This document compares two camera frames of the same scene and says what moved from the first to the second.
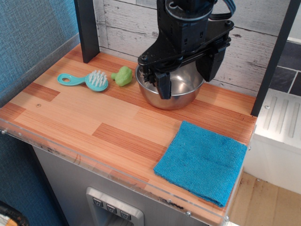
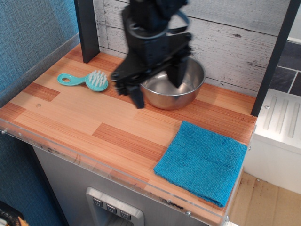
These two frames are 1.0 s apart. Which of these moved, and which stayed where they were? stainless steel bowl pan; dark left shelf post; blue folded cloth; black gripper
Moved: black gripper
Stayed: blue folded cloth; stainless steel bowl pan; dark left shelf post
